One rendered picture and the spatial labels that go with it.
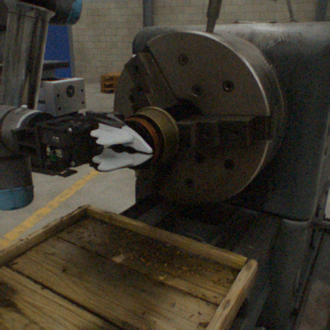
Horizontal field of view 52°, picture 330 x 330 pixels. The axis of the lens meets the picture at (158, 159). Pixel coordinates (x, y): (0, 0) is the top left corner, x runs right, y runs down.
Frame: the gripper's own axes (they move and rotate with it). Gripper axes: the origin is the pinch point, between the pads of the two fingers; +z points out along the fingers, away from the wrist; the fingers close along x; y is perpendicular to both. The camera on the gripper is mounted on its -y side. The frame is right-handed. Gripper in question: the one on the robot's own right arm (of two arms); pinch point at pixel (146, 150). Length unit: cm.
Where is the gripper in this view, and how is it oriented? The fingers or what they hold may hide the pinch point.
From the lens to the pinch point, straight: 46.2
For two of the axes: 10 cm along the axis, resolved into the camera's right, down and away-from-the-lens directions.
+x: 0.0, -9.4, -3.3
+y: -5.4, 2.8, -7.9
